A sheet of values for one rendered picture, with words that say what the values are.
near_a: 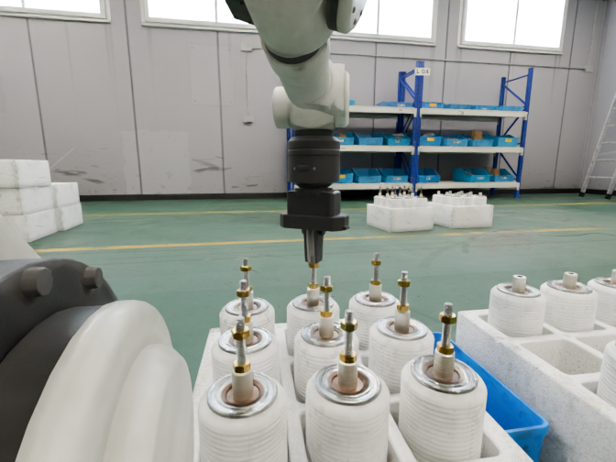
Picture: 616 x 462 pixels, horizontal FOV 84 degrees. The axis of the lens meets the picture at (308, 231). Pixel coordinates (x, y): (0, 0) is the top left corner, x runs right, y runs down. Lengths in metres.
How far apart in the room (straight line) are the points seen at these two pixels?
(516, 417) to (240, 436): 0.48
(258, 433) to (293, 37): 0.38
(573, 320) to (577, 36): 7.58
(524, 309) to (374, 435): 0.45
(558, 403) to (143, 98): 5.55
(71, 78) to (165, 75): 1.23
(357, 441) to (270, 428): 0.09
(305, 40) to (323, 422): 0.38
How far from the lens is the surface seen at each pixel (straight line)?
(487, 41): 7.03
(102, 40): 5.99
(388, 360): 0.54
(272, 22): 0.36
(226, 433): 0.39
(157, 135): 5.61
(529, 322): 0.79
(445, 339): 0.44
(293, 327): 0.62
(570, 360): 0.83
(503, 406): 0.75
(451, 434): 0.46
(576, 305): 0.85
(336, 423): 0.40
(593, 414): 0.65
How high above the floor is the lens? 0.50
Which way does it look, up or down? 11 degrees down
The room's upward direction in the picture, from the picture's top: straight up
